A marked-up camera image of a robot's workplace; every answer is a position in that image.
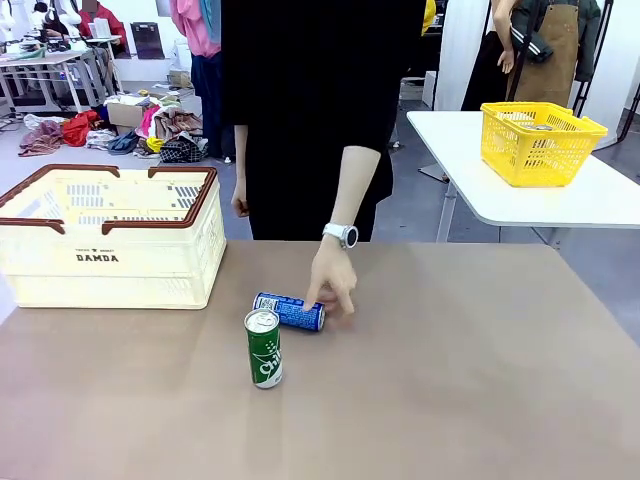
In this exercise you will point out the person's left forearm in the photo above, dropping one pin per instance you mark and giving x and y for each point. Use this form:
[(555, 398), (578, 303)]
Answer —
[(355, 185)]

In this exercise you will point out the small cardboard box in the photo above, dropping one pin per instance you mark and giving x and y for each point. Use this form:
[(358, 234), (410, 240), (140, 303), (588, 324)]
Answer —
[(180, 78)]

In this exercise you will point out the person's left hand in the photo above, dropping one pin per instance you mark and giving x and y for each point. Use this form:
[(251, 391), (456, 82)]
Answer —
[(332, 270)]

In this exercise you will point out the silver wristwatch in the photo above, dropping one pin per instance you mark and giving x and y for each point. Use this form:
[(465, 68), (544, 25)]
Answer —
[(345, 235)]

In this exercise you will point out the white background desk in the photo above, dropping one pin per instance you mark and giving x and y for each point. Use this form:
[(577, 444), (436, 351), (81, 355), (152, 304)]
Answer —
[(35, 62)]

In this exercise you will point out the person's right hand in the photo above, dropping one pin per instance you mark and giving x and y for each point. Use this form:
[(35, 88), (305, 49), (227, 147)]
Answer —
[(241, 200)]

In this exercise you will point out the red cloth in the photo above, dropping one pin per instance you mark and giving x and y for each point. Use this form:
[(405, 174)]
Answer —
[(80, 127)]

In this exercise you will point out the navy trousers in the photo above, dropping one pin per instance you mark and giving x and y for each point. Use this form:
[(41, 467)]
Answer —
[(207, 100)]

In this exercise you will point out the blue cloth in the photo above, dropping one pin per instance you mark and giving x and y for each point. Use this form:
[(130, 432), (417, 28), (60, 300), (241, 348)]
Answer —
[(122, 143)]

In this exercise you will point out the silver can in yellow basket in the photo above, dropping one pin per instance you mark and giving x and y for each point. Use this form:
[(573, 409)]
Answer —
[(537, 127)]

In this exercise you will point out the brown leather apron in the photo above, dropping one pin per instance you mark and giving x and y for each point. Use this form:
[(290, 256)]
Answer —
[(547, 60)]

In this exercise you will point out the black white checked bag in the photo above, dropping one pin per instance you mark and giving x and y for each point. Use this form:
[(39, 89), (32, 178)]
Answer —
[(182, 150)]

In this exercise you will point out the pink brown cloth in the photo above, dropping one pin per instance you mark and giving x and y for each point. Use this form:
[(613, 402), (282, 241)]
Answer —
[(42, 137)]

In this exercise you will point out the white partition board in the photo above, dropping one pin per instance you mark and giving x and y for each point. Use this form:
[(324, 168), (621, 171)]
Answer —
[(460, 55)]

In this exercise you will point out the person in red jacket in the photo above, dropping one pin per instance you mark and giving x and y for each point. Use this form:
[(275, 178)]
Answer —
[(102, 25)]

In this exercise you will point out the yellow plastic basket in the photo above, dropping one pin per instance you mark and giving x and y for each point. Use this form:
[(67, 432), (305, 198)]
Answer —
[(535, 155)]

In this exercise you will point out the pink garment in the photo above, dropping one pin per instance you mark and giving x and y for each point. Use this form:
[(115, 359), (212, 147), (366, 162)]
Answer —
[(197, 27)]

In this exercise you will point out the person's right forearm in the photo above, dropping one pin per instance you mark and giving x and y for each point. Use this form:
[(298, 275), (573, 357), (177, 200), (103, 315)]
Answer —
[(241, 155)]

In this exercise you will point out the striped cloth pile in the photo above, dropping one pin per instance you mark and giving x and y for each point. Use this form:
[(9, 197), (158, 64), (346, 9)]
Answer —
[(175, 122)]

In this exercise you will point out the open cardboard box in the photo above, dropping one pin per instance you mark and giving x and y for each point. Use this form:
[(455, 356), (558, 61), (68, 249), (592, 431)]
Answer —
[(125, 115)]

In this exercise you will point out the dark jacket with white stripes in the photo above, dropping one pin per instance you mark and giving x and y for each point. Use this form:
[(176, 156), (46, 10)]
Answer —
[(532, 35)]

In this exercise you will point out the person in black shirt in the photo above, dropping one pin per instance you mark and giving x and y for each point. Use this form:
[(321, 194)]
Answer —
[(310, 100)]

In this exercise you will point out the blue drink can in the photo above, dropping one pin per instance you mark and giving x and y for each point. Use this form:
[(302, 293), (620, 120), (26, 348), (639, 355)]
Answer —
[(290, 312)]

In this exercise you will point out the black stand legs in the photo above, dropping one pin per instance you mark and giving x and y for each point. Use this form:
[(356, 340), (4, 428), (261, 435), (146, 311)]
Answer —
[(592, 60)]

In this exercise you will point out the green drink can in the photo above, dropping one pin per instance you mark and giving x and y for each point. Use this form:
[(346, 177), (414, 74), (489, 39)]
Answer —
[(264, 355)]

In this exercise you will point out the beige mannequin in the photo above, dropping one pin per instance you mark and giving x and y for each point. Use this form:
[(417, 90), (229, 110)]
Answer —
[(506, 55)]

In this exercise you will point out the white side table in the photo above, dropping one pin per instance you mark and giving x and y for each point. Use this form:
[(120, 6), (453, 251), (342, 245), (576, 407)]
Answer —
[(540, 200)]

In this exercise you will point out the black dress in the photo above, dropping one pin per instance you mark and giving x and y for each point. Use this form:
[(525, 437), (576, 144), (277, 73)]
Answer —
[(485, 75)]

